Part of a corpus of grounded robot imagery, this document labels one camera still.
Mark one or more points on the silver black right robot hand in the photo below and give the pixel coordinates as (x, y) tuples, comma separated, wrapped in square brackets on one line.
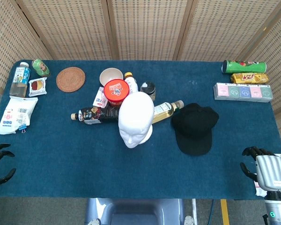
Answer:
[(270, 171)]

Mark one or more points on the black baseball cap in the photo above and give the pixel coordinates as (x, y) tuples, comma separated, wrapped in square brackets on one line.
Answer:
[(193, 126)]

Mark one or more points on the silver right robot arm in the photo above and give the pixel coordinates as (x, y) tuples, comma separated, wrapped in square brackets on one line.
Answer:
[(277, 209)]

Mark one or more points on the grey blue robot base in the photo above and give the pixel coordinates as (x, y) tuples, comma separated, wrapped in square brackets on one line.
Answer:
[(135, 212)]

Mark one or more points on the white foam mannequin head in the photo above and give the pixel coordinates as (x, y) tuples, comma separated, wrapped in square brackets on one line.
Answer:
[(134, 112)]

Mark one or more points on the white paper red print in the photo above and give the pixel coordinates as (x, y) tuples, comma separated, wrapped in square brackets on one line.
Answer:
[(260, 189)]

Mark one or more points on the blue pink binder clip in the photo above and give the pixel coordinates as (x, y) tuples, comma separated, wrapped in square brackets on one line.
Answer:
[(23, 128)]

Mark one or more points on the white plastic bag red logo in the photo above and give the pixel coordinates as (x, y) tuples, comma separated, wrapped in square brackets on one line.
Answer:
[(14, 114)]

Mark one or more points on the pastel tissue pack row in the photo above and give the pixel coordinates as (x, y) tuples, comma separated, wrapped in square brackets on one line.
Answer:
[(243, 92)]

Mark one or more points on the white table leg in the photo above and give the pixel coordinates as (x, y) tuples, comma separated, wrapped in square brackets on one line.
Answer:
[(194, 211)]

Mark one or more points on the blue felt table cover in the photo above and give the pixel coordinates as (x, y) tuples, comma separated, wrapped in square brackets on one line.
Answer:
[(84, 159)]

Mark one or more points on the yellow biscuit pack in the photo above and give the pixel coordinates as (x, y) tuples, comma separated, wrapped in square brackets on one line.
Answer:
[(249, 78)]

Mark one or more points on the white snack packet red picture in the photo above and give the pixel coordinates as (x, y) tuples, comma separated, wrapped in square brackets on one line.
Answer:
[(37, 87)]

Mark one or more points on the water bottle blue label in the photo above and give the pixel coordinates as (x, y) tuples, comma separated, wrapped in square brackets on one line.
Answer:
[(21, 77)]

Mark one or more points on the green chips can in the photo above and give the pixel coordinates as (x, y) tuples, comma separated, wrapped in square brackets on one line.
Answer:
[(244, 66)]

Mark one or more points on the dark tea bottle beige cap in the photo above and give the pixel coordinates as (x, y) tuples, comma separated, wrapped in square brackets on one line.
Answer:
[(96, 115)]

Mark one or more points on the green matryoshka doll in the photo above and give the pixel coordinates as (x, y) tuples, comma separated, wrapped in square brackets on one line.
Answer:
[(41, 68)]

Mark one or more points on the yellow tea bottle green cap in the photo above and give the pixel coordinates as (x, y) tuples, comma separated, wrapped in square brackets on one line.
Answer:
[(165, 112)]

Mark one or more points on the round woven rattan coaster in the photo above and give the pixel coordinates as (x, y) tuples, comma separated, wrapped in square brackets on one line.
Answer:
[(70, 79)]

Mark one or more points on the white red drink pouch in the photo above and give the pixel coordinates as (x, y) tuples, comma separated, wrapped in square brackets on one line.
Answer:
[(100, 98)]

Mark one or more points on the glass jar dark lid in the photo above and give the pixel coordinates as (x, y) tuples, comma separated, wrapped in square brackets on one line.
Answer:
[(148, 87)]

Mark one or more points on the red instant noodle cup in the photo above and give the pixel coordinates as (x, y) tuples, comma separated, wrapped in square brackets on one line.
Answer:
[(116, 90)]

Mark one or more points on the beige bowl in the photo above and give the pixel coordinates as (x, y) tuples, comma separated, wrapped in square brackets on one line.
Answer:
[(110, 73)]

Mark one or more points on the white bottle yellow cap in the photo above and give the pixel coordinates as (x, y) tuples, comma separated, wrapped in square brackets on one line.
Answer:
[(132, 84)]

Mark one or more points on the woven bamboo folding screen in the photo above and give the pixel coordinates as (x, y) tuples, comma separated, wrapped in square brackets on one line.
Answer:
[(147, 28)]

